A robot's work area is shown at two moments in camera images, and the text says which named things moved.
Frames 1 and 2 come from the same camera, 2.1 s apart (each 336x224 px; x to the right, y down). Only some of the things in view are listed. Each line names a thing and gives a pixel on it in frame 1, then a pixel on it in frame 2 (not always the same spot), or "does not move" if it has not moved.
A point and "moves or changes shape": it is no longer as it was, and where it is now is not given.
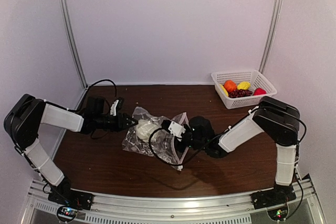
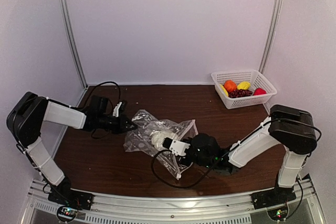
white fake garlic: (144, 128) -> (157, 138)
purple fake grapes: (239, 93) does not move
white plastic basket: (241, 88) does not move
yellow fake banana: (224, 90) does not move
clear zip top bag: (149, 138) moves or changes shape
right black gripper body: (180, 149) -> (183, 162)
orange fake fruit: (230, 85) does not move
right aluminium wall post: (278, 7) does not move
